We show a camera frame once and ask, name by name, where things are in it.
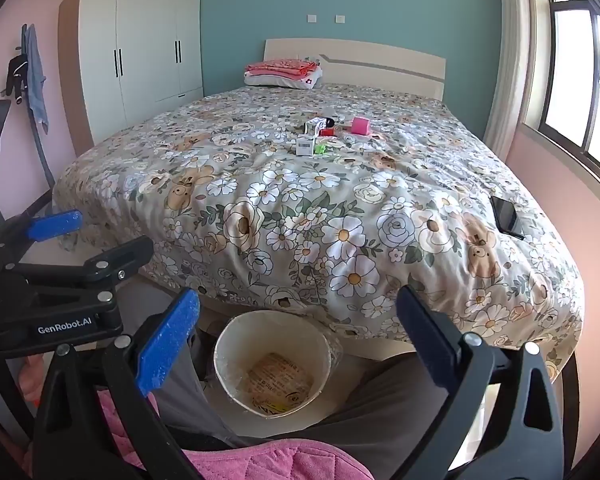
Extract white pillow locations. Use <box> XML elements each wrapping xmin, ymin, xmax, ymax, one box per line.
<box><xmin>243</xmin><ymin>66</ymin><xmax>324</xmax><ymax>90</ymax></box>

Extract black phone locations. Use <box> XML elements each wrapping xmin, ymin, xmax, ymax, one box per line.
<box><xmin>490</xmin><ymin>196</ymin><xmax>525</xmax><ymax>240</ymax></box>

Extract person's left hand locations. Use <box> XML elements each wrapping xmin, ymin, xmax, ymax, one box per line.
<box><xmin>0</xmin><ymin>355</ymin><xmax>47</xmax><ymax>417</ymax></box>

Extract beige curtain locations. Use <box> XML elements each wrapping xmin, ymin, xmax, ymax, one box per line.
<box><xmin>482</xmin><ymin>0</ymin><xmax>537</xmax><ymax>150</ymax></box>

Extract wooden bed frame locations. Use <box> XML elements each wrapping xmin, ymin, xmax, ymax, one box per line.
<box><xmin>137</xmin><ymin>270</ymin><xmax>581</xmax><ymax>480</ymax></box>

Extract white paper bucket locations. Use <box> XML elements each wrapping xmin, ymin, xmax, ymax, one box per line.
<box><xmin>213</xmin><ymin>310</ymin><xmax>332</xmax><ymax>420</ymax></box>

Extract hanging black garment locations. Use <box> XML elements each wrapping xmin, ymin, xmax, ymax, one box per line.
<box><xmin>1</xmin><ymin>54</ymin><xmax>29</xmax><ymax>106</ymax></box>

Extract floral bedspread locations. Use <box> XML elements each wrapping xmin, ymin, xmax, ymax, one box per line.
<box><xmin>52</xmin><ymin>82</ymin><xmax>585</xmax><ymax>381</ymax></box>

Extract grey coat stand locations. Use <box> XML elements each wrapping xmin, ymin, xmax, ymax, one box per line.
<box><xmin>27</xmin><ymin>102</ymin><xmax>57</xmax><ymax>193</ymax></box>

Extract grey trousers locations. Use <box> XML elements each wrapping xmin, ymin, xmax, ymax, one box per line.
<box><xmin>142</xmin><ymin>327</ymin><xmax>433</xmax><ymax>480</ymax></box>

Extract folded red cloth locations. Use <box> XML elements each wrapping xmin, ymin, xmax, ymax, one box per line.
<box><xmin>245</xmin><ymin>59</ymin><xmax>322</xmax><ymax>76</ymax></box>

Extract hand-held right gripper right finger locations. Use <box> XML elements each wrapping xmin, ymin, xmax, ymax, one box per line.
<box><xmin>395</xmin><ymin>285</ymin><xmax>566</xmax><ymax>480</ymax></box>

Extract window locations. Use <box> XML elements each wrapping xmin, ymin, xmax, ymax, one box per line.
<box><xmin>522</xmin><ymin>0</ymin><xmax>600</xmax><ymax>187</ymax></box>

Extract pink quilted garment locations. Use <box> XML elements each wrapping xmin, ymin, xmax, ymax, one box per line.
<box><xmin>22</xmin><ymin>390</ymin><xmax>377</xmax><ymax>480</ymax></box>

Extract beige bed headboard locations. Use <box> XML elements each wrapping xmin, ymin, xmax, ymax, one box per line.
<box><xmin>263</xmin><ymin>38</ymin><xmax>447</xmax><ymax>102</ymax></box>

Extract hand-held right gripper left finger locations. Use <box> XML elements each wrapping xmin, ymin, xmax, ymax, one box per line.
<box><xmin>32</xmin><ymin>287</ymin><xmax>201</xmax><ymax>480</ymax></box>

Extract hanging blue cloth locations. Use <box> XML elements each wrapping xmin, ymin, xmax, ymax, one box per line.
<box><xmin>21</xmin><ymin>23</ymin><xmax>49</xmax><ymax>134</ymax></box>

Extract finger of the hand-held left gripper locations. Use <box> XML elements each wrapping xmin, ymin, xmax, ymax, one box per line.
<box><xmin>5</xmin><ymin>236</ymin><xmax>154</xmax><ymax>291</ymax></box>
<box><xmin>0</xmin><ymin>209</ymin><xmax>84</xmax><ymax>261</ymax></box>

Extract white wardrobe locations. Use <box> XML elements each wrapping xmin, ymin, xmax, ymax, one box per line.
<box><xmin>58</xmin><ymin>0</ymin><xmax>204</xmax><ymax>145</ymax></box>

